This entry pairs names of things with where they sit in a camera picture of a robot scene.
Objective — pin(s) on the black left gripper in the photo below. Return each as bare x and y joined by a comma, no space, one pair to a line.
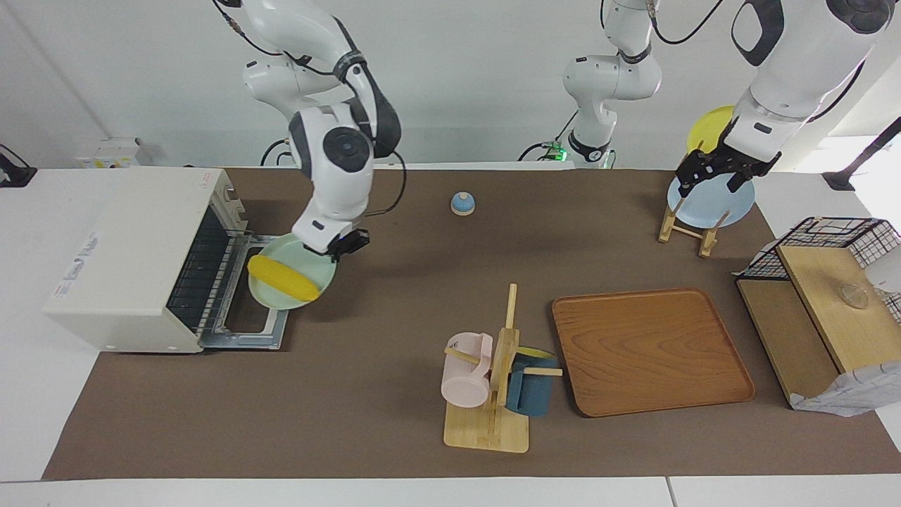
739,160

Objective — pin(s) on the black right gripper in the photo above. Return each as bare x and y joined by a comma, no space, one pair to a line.
353,243

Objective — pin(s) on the mint green plate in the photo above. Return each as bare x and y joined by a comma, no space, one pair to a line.
299,257

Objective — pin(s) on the yellow corn cob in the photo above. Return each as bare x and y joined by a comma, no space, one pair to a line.
281,278

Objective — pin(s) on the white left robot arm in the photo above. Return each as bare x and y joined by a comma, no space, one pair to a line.
795,56

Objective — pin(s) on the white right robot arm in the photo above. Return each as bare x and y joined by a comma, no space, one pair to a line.
345,141

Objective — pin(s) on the white toaster oven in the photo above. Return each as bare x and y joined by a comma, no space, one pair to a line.
127,246

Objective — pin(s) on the light blue plate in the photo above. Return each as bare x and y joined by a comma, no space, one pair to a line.
711,208

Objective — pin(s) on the yellow plate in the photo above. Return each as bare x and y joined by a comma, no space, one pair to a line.
711,130

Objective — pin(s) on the wooden plate rack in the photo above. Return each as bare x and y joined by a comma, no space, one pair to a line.
669,225

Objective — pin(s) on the small blue dome bell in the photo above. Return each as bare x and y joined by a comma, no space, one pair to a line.
462,203

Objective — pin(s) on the brown table mat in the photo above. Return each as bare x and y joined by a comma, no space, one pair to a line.
352,394

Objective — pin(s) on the black stand leg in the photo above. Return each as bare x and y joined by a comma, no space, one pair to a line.
866,155

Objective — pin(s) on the wooden shelf box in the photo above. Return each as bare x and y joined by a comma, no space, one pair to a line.
830,310

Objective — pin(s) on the pink mug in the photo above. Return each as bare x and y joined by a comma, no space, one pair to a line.
464,380

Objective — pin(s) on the small clear glass bowl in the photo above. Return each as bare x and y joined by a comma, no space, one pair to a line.
854,296

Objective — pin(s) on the brown wooden tray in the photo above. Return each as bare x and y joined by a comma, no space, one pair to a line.
647,352

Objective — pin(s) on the white rounded object in basket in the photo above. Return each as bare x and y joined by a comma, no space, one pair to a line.
888,271

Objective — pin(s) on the wooden mug rack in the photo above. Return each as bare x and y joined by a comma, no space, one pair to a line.
486,429

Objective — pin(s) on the dark blue mug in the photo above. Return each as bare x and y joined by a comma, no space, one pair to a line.
531,394

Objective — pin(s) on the black clamp mount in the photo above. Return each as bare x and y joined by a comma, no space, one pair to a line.
14,172

